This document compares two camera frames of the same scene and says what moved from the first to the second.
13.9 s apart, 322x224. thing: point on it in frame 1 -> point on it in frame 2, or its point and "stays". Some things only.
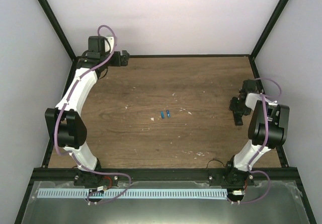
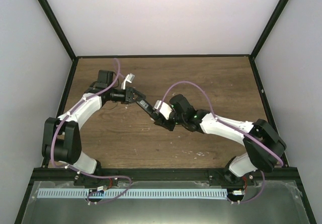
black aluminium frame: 260,174 stays
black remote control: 237,116 -> 144,104
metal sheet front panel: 268,202 stays
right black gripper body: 239,107 -> 169,127
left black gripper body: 116,62 -> 128,90
